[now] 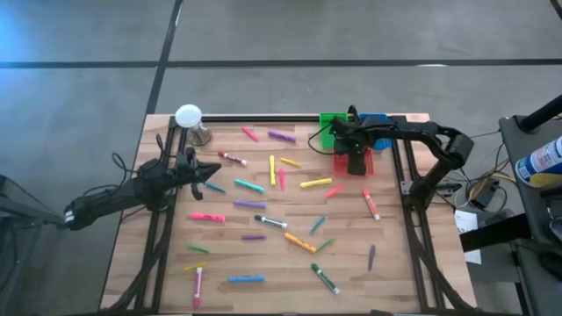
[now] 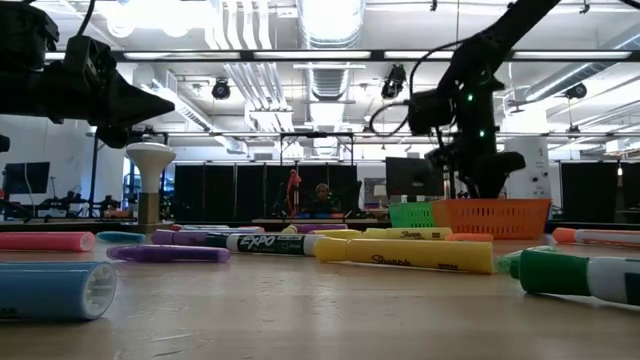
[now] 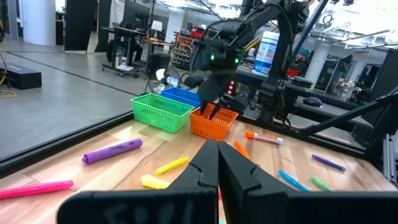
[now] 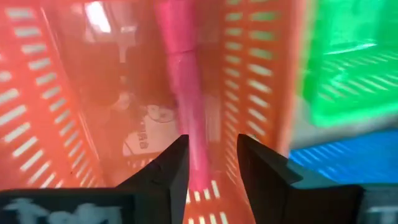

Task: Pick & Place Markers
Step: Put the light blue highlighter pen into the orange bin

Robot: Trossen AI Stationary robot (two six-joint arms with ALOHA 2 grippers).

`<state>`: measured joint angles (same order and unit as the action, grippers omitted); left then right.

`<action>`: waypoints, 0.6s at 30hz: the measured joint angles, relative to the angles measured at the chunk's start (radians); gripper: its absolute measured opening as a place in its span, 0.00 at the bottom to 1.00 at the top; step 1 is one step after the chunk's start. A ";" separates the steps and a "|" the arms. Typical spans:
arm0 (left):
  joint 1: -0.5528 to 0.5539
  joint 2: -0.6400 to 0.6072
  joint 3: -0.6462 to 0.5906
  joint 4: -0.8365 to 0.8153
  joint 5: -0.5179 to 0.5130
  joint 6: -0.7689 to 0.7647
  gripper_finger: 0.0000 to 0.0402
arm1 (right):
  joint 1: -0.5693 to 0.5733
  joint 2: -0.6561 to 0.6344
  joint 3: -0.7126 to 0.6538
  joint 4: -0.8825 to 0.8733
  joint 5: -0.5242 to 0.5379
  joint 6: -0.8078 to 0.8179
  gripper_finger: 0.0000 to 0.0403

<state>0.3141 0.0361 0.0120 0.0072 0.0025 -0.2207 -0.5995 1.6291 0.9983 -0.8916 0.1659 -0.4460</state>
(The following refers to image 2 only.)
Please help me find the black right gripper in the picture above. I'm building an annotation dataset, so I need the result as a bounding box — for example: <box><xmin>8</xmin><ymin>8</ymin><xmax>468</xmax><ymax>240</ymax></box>
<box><xmin>426</xmin><ymin>147</ymin><xmax>527</xmax><ymax>200</ymax></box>

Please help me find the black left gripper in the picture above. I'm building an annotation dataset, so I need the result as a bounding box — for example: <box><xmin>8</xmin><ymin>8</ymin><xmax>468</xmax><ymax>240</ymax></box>
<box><xmin>0</xmin><ymin>35</ymin><xmax>176</xmax><ymax>150</ymax></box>

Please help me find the yellow Sharpie highlighter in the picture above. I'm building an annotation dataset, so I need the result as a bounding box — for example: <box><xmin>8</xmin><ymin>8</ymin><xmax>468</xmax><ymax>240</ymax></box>
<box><xmin>313</xmin><ymin>236</ymin><xmax>495</xmax><ymax>275</ymax></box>
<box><xmin>363</xmin><ymin>226</ymin><xmax>454</xmax><ymax>242</ymax></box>

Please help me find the bright green Expo marker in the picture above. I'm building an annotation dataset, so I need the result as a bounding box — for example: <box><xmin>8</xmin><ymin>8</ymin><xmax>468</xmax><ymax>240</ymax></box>
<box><xmin>508</xmin><ymin>248</ymin><xmax>640</xmax><ymax>307</ymax></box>

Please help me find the teal highlighter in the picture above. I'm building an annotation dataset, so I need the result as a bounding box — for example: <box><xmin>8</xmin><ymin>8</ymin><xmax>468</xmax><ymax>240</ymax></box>
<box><xmin>95</xmin><ymin>230</ymin><xmax>148</xmax><ymax>245</ymax></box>

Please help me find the purple highlighter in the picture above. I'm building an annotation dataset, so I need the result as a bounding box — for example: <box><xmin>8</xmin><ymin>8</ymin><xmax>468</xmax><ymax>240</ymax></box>
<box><xmin>150</xmin><ymin>225</ymin><xmax>241</xmax><ymax>247</ymax></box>
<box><xmin>293</xmin><ymin>222</ymin><xmax>350</xmax><ymax>235</ymax></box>

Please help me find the dark green Expo marker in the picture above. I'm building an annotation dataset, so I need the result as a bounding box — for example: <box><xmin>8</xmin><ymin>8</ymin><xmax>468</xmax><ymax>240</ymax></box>
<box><xmin>203</xmin><ymin>232</ymin><xmax>324</xmax><ymax>257</ymax></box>

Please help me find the blue highlighter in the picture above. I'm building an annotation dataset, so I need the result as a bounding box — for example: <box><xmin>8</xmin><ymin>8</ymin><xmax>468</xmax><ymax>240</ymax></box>
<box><xmin>0</xmin><ymin>260</ymin><xmax>118</xmax><ymax>322</ymax></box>

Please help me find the orange plastic basket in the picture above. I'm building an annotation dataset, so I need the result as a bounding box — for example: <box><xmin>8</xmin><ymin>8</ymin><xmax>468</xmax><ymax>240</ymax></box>
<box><xmin>430</xmin><ymin>198</ymin><xmax>553</xmax><ymax>240</ymax></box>

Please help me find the orange highlighter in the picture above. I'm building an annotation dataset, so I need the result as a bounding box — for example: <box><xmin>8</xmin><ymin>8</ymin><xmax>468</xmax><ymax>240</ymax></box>
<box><xmin>443</xmin><ymin>232</ymin><xmax>496</xmax><ymax>244</ymax></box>

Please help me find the white mushroom-shaped lamp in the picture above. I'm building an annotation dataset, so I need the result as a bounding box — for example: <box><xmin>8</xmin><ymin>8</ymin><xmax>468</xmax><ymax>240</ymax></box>
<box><xmin>122</xmin><ymin>141</ymin><xmax>177</xmax><ymax>234</ymax></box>

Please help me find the white cylindrical column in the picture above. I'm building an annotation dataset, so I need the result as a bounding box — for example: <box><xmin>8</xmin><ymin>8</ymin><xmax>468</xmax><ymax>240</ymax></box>
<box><xmin>503</xmin><ymin>136</ymin><xmax>552</xmax><ymax>201</ymax></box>

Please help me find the black computer monitor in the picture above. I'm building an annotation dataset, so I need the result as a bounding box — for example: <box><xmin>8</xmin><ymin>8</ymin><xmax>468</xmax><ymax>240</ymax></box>
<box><xmin>385</xmin><ymin>156</ymin><xmax>446</xmax><ymax>198</ymax></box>
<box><xmin>3</xmin><ymin>161</ymin><xmax>52</xmax><ymax>196</ymax></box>

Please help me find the green plastic basket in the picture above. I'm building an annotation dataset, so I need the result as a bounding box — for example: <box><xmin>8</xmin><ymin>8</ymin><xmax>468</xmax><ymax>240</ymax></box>
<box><xmin>388</xmin><ymin>201</ymin><xmax>436</xmax><ymax>229</ymax></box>

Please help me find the orange Expo marker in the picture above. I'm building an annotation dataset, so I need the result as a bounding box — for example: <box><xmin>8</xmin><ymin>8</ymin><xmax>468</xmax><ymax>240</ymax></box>
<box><xmin>551</xmin><ymin>226</ymin><xmax>640</xmax><ymax>250</ymax></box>

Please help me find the black room divider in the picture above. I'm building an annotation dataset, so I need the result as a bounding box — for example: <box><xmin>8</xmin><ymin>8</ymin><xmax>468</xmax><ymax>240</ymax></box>
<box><xmin>173</xmin><ymin>162</ymin><xmax>359</xmax><ymax>223</ymax></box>
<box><xmin>560</xmin><ymin>161</ymin><xmax>620</xmax><ymax>224</ymax></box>
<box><xmin>621</xmin><ymin>161</ymin><xmax>640</xmax><ymax>224</ymax></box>

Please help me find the purple translucent pen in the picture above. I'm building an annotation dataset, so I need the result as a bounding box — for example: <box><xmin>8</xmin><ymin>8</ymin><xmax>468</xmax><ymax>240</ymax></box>
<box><xmin>105</xmin><ymin>243</ymin><xmax>233</xmax><ymax>265</ymax></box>

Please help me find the person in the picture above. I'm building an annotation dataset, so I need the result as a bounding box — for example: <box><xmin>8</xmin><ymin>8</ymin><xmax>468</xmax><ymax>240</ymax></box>
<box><xmin>305</xmin><ymin>182</ymin><xmax>341</xmax><ymax>216</ymax></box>

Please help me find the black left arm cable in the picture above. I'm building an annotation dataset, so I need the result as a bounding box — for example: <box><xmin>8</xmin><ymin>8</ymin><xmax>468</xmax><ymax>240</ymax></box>
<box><xmin>76</xmin><ymin>0</ymin><xmax>98</xmax><ymax>39</ymax></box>

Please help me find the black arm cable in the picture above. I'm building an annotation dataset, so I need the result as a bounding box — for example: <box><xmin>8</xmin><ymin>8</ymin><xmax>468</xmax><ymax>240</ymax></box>
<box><xmin>76</xmin><ymin>0</ymin><xmax>98</xmax><ymax>39</ymax></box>
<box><xmin>368</xmin><ymin>37</ymin><xmax>474</xmax><ymax>139</ymax></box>

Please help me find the black overhead frame beam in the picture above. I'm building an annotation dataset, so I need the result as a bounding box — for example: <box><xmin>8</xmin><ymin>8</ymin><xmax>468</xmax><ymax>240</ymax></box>
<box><xmin>42</xmin><ymin>48</ymin><xmax>640</xmax><ymax>63</ymax></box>

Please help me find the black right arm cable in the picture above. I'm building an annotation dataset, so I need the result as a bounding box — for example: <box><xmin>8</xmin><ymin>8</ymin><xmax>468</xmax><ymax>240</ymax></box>
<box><xmin>368</xmin><ymin>37</ymin><xmax>474</xmax><ymax>139</ymax></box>

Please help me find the black aluminium table frame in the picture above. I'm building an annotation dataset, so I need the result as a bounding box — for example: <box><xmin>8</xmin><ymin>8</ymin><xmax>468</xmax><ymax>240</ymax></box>
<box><xmin>0</xmin><ymin>218</ymin><xmax>640</xmax><ymax>235</ymax></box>

